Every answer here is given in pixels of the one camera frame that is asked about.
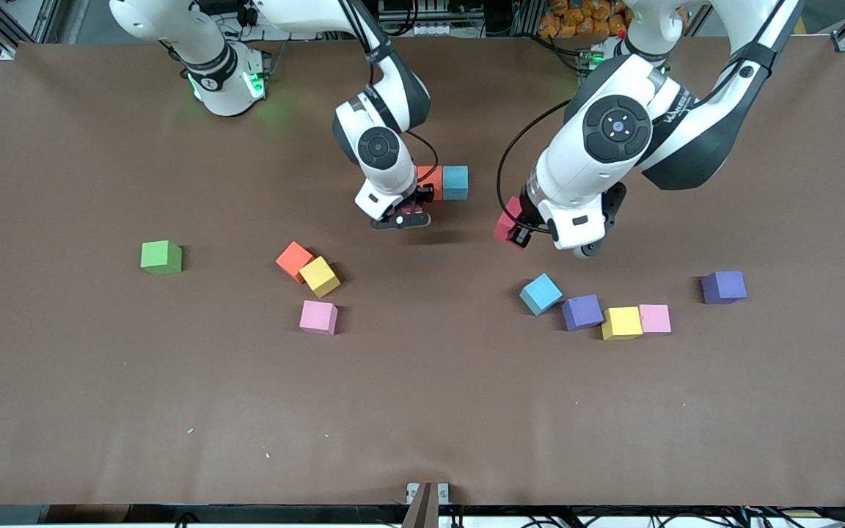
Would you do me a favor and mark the orange foam cube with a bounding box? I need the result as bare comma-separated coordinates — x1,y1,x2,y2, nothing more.
276,241,315,284
417,166,444,200

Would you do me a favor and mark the blue foam cube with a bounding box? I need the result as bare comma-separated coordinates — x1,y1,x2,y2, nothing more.
519,273,563,317
442,165,469,201

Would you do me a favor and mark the yellow foam cube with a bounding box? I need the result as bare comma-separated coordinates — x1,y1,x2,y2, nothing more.
299,256,341,298
601,307,644,341

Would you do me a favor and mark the purple foam cube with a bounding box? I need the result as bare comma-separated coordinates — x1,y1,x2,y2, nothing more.
701,271,748,305
561,295,605,331

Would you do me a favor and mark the pink foam cube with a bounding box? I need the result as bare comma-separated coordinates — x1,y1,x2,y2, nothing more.
299,300,339,336
639,304,672,335

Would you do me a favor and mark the orange objects pile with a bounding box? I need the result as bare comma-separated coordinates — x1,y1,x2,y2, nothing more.
538,0,632,37

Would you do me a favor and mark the brown table cover sheet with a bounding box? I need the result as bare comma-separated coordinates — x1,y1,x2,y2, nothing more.
0,35,845,508

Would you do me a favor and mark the green foam cube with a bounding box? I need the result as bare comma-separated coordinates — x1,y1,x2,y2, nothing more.
140,240,183,276

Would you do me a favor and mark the metal table edge bracket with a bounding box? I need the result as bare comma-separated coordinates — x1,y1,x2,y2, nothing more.
406,482,450,505

